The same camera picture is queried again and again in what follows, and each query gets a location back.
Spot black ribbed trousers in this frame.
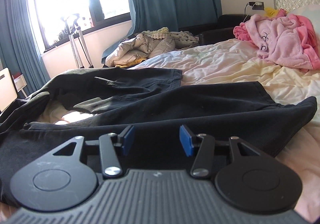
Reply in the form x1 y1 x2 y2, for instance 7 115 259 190
1 82 317 206

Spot pastel bed sheet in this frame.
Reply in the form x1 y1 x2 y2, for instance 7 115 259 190
0 38 320 223

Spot pink fleece robe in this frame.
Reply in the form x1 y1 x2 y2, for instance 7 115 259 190
233 9 319 71

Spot cream knitted blanket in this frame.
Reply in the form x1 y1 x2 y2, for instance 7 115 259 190
143 27 199 49

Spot black sofa bench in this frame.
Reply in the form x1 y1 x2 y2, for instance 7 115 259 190
179 14 251 46

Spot dark denim jeans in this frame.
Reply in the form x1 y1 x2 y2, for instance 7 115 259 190
1 68 182 122

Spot teal left curtain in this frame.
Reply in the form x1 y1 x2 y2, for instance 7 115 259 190
1 0 50 95

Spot beige puffer jacket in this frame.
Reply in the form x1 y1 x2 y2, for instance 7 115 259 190
105 33 175 67

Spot yellow garment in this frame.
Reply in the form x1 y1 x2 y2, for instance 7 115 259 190
115 58 147 68

